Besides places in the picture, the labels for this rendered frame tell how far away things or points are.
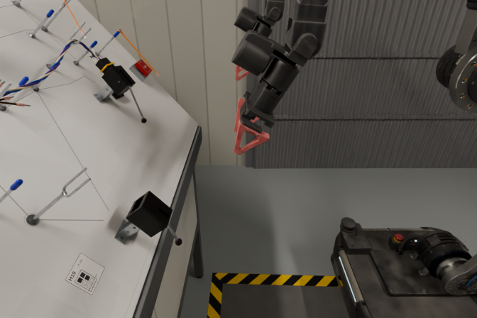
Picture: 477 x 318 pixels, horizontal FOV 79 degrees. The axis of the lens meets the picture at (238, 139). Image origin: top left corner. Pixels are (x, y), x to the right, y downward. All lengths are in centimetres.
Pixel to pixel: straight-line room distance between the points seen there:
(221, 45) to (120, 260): 165
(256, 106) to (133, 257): 37
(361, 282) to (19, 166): 128
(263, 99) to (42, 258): 45
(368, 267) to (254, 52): 118
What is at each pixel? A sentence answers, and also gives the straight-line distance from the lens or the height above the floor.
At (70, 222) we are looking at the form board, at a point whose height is 100.
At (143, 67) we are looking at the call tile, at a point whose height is 111.
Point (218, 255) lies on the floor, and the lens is 176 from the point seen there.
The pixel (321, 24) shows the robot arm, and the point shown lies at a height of 129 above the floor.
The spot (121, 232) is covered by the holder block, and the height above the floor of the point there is 94.
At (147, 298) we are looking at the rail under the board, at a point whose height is 85.
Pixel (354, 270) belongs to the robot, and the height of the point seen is 24.
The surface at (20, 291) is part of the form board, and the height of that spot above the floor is 100.
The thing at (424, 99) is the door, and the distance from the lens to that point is 249.
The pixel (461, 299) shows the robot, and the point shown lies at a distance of 160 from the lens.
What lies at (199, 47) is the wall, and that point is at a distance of 206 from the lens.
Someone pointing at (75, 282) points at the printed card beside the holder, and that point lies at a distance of 55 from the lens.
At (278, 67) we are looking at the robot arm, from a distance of 57.
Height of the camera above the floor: 136
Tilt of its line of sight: 29 degrees down
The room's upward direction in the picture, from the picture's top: straight up
